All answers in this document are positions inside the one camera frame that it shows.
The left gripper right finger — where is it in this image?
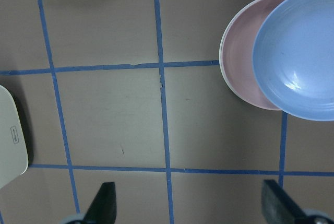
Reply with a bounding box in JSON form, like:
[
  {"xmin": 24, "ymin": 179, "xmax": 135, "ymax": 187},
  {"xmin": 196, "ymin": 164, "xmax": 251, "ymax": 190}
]
[{"xmin": 261, "ymin": 180, "xmax": 309, "ymax": 224}]

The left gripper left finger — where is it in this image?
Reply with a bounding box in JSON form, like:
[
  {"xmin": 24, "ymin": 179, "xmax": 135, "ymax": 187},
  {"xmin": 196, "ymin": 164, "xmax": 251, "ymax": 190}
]
[{"xmin": 83, "ymin": 182, "xmax": 116, "ymax": 223}]

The blue plate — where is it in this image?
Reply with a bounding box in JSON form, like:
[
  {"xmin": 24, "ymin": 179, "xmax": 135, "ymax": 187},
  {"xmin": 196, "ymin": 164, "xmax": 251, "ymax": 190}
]
[{"xmin": 252, "ymin": 0, "xmax": 333, "ymax": 121}]

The pink plate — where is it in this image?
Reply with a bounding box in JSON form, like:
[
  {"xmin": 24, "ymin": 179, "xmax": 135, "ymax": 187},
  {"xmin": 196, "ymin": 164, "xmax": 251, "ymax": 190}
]
[{"xmin": 222, "ymin": 0, "xmax": 284, "ymax": 111}]

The white toaster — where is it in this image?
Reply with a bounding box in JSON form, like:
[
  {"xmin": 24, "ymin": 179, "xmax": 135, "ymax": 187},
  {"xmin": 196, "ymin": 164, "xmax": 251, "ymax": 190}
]
[{"xmin": 0, "ymin": 86, "xmax": 29, "ymax": 188}]

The cream white plate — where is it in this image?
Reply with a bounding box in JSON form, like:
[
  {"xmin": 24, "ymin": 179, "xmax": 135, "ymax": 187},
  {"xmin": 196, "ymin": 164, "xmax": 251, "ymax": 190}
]
[{"xmin": 219, "ymin": 3, "xmax": 251, "ymax": 99}]

